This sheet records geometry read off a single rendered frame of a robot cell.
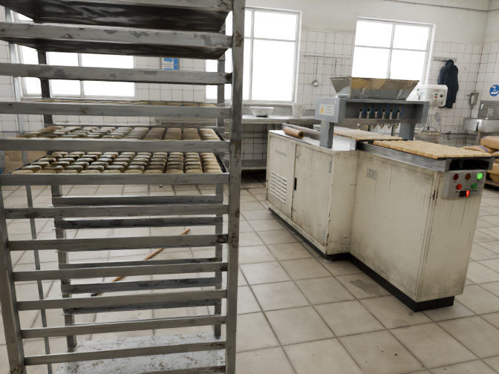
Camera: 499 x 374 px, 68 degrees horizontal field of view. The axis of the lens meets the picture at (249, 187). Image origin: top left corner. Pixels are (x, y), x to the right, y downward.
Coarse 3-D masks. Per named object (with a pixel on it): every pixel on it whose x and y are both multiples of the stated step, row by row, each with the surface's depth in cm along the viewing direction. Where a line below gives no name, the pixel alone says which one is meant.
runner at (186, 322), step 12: (96, 324) 108; (108, 324) 108; (120, 324) 109; (132, 324) 110; (144, 324) 110; (156, 324) 111; (168, 324) 112; (180, 324) 112; (192, 324) 113; (204, 324) 114; (216, 324) 114; (24, 336) 105; (36, 336) 106; (48, 336) 106
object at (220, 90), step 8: (224, 24) 133; (224, 64) 136; (224, 88) 138; (216, 96) 141; (224, 96) 139; (216, 120) 142; (216, 184) 147; (216, 192) 148; (216, 232) 152; (216, 248) 154; (216, 256) 154; (216, 272) 156; (216, 288) 158; (216, 312) 161; (216, 328) 163
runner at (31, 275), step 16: (16, 272) 100; (32, 272) 101; (48, 272) 102; (64, 272) 102; (80, 272) 103; (96, 272) 104; (112, 272) 105; (128, 272) 106; (144, 272) 106; (160, 272) 107; (176, 272) 108; (192, 272) 109
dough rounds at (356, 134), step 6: (336, 132) 284; (342, 132) 285; (348, 132) 287; (354, 132) 288; (360, 132) 291; (366, 132) 294; (372, 132) 293; (354, 138) 256; (360, 138) 251; (366, 138) 253; (372, 138) 254; (378, 138) 254; (384, 138) 256; (390, 138) 258; (396, 138) 261
